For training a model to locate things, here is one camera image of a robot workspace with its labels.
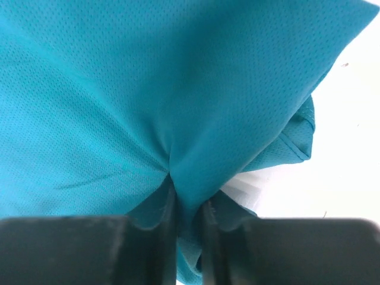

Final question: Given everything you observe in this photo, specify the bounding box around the teal t shirt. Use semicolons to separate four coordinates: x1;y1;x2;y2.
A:
1;1;379;284

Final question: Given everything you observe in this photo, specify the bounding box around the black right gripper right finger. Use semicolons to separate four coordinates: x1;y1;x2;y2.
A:
201;192;379;285

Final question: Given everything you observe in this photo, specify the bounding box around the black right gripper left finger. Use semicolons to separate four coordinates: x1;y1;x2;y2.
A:
1;178;177;285

